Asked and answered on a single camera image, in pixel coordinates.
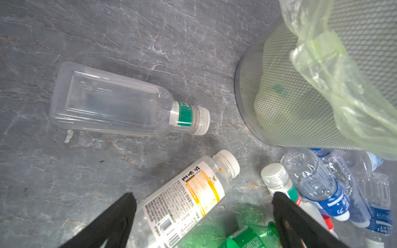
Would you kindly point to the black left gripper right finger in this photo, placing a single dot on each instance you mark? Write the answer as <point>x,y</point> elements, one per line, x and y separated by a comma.
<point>297,229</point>

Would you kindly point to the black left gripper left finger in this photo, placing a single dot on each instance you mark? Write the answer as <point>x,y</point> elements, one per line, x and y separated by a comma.
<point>111,229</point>

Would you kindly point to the green soda bottle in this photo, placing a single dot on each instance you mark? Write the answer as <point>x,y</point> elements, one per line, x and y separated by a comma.
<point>254,236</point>

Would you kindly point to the slim clear bottle silver cap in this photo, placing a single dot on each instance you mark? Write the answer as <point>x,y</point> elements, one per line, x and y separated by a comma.
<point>276,179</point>

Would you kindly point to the clear bottle orange label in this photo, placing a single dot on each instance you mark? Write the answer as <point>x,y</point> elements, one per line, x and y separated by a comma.
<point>168,214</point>

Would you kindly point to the clear square bottle green label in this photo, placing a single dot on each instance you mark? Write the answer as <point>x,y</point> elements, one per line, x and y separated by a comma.
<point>86,98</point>

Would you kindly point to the water bottle near bin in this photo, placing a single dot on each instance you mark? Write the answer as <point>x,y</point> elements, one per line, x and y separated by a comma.
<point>361,163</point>

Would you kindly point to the mesh bin with green bag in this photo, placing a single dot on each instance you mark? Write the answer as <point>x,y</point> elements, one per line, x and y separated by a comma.
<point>324,76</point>

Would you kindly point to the clear bottle red cap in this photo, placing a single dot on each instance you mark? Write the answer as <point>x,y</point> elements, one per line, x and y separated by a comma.
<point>330,225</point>

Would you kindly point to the water bottle blue label centre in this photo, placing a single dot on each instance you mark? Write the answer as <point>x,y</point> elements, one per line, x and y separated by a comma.
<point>316,183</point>

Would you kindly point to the water bottle blue label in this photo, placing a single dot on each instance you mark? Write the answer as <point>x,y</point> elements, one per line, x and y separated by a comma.
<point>316,183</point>
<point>377,191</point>

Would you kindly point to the long clear bottle blue cap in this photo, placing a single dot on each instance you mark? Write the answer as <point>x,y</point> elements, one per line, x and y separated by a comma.
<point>360,212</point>

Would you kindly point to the water bottle blue label right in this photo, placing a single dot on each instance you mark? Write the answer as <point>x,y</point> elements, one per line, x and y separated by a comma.
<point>377,191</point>

